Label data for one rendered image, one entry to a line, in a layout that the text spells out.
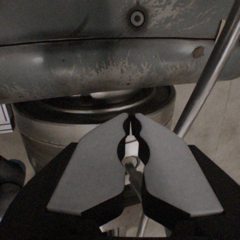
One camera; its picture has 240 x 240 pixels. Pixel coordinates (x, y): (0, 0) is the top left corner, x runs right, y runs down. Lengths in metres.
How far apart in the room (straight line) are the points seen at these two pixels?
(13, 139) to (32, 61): 1.60
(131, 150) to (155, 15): 0.17
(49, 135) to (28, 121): 0.04
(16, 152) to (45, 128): 1.59
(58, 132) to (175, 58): 0.17
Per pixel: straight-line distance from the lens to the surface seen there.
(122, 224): 1.00
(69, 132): 0.24
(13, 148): 1.82
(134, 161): 0.29
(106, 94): 0.27
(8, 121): 1.41
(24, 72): 0.18
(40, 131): 0.27
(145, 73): 0.21
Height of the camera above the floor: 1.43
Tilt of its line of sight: 55 degrees down
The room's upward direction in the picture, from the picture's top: 148 degrees clockwise
